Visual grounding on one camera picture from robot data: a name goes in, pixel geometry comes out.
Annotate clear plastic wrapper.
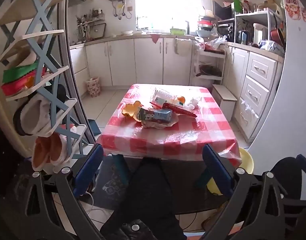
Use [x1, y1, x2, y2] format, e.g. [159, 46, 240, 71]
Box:
[151, 87, 177, 105]

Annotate red checkered tablecloth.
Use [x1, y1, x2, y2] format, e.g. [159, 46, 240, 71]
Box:
[95, 84, 243, 168]

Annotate white cable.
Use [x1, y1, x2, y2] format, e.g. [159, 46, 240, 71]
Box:
[79, 190, 116, 214]

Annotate white base cabinets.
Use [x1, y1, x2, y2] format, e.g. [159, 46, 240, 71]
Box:
[69, 35, 201, 98]

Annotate pink slippers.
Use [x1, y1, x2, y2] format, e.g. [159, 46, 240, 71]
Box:
[32, 133, 68, 170]

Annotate metal kitchen shelf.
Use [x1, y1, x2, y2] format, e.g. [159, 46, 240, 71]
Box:
[234, 7, 287, 48]

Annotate dark electric kettle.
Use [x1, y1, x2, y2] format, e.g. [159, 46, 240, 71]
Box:
[236, 29, 248, 45]

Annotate black cable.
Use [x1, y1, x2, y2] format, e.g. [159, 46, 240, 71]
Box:
[179, 211, 206, 233]

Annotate clear bag on drawer handle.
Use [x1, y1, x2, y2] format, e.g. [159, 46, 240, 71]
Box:
[239, 97, 260, 121]

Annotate white step stool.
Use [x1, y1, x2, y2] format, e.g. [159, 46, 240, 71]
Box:
[211, 84, 238, 122]

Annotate yellow plastic basin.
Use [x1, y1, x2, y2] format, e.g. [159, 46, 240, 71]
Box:
[206, 147, 254, 196]

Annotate green slipper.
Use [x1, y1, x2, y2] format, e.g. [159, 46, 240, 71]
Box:
[2, 61, 45, 83]

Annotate red slipper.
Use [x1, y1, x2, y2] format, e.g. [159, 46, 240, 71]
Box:
[0, 74, 47, 97]

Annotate white trolley rack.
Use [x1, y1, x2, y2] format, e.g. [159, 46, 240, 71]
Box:
[190, 47, 227, 85]

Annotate dark frying pan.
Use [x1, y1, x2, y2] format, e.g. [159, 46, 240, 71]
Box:
[195, 64, 223, 78]

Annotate clear plastic bags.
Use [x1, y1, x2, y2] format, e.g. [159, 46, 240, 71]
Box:
[194, 27, 228, 52]

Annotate patterned slipper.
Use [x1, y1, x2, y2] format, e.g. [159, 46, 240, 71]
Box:
[202, 204, 229, 232]

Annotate kitchen window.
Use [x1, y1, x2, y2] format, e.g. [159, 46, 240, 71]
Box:
[134, 0, 213, 34]

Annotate white drawer cabinet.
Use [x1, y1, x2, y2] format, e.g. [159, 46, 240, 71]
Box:
[221, 42, 285, 143]

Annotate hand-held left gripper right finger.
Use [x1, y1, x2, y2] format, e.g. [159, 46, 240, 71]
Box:
[202, 144, 291, 240]

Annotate black countertop oven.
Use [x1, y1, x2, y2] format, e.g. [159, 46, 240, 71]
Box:
[216, 20, 235, 43]

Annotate blue milk carton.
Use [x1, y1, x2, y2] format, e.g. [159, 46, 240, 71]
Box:
[137, 106, 173, 123]

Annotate white refrigerator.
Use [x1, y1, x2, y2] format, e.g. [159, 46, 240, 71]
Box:
[245, 0, 306, 165]

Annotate floral waste bin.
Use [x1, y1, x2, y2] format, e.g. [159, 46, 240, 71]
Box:
[86, 78, 101, 98]

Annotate red snack wrapper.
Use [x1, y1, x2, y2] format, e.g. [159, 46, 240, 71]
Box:
[163, 102, 198, 118]

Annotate white thermos pot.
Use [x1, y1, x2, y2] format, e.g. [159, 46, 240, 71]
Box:
[252, 23, 267, 45]

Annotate dark blue dustpan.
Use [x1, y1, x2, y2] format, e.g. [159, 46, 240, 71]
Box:
[88, 119, 101, 136]

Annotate wall utensil rack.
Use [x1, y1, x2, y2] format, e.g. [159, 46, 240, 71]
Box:
[75, 9, 107, 43]

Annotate white and blue shoe rack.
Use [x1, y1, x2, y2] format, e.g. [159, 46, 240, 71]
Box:
[0, 0, 88, 170]

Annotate stack of bowls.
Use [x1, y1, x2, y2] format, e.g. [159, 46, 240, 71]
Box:
[196, 16, 216, 37]

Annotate black shoes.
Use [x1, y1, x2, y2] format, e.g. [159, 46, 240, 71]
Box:
[44, 82, 70, 123]

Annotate large orange peel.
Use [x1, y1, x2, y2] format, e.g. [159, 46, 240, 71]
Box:
[122, 100, 144, 118]

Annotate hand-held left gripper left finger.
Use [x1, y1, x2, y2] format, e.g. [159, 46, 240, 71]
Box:
[24, 144, 105, 240]

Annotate grey and white slippers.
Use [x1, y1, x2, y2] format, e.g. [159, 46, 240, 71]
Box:
[13, 96, 55, 137]

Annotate red pan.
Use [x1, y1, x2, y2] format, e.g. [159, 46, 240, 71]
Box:
[270, 15, 286, 47]

